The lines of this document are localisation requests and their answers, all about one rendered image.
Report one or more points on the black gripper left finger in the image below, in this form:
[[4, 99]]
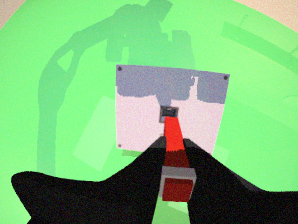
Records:
[[127, 197]]

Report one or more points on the dark red peg with grey band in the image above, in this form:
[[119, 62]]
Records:
[[177, 179]]

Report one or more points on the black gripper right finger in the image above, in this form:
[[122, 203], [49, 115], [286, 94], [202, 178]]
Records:
[[220, 196]]

